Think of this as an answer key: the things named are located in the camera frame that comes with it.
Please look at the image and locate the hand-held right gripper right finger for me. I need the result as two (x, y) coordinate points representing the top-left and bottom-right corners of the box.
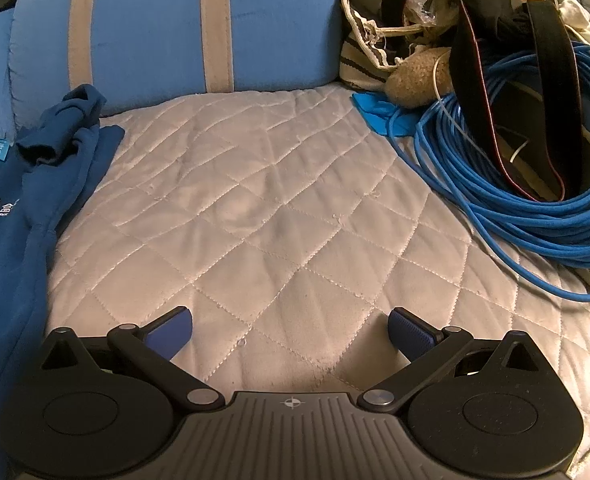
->
(357, 306), (543, 413)

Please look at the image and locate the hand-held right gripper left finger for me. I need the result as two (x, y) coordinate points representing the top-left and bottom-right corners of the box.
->
(40, 306), (226, 413)

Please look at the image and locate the blue sweatshirt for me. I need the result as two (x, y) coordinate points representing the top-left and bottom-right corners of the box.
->
(0, 85), (126, 480)

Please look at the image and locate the bright blue cloth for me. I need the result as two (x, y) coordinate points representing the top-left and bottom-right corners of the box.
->
(352, 91), (426, 138)

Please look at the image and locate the beige plush toy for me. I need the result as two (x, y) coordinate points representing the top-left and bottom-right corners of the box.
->
(385, 47), (457, 107)

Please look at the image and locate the striped canvas bag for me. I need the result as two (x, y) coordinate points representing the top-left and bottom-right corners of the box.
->
(339, 0), (456, 93)

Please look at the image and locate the coiled blue cable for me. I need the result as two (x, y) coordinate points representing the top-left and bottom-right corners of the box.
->
(387, 45), (590, 303)

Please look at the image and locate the black strap with red edge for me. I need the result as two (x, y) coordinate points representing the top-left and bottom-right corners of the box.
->
(380, 0), (583, 201)

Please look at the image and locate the thin white cable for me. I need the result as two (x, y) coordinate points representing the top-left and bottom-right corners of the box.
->
(431, 54), (526, 162)

